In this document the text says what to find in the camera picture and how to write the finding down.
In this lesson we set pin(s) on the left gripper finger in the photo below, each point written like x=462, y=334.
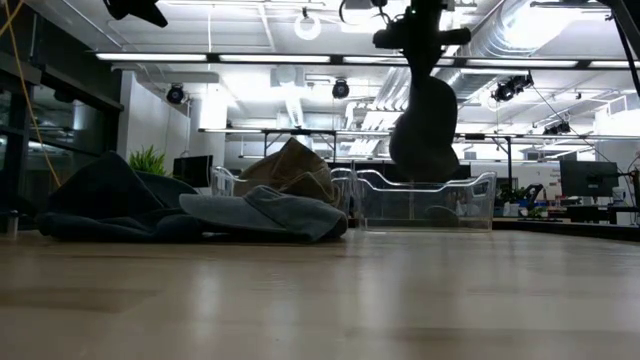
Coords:
x=132, y=9

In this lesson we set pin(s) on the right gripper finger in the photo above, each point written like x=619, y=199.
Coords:
x=433, y=62
x=418, y=62

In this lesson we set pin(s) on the blue denim cap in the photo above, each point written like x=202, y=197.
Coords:
x=270, y=215
x=425, y=135

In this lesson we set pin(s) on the khaki brown hat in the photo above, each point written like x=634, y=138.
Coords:
x=290, y=160

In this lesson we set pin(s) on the dark navy hat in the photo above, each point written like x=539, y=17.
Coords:
x=105, y=200

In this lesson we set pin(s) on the black ceiling spotlight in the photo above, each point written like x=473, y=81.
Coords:
x=175, y=94

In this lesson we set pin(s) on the small green potted plant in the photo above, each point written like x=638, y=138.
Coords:
x=147, y=160

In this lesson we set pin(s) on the clear plastic bin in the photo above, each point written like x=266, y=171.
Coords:
x=222, y=182
x=480, y=210

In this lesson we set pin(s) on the background green plants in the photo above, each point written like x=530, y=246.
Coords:
x=510, y=197

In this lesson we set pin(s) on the black computer monitor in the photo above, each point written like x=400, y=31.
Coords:
x=192, y=170
x=587, y=177

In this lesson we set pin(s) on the black framed glass partition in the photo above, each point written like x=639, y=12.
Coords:
x=19, y=145

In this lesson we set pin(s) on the black ceiling dome camera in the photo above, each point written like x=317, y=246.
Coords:
x=340, y=89

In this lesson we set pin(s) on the background black metal frame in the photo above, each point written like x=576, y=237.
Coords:
x=300, y=132

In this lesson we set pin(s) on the black rail with light strips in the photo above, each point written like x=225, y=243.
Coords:
x=275, y=58

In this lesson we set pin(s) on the black aluminium table frame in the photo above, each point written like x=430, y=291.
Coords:
x=575, y=229

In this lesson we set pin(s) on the small silver post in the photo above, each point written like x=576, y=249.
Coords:
x=13, y=224

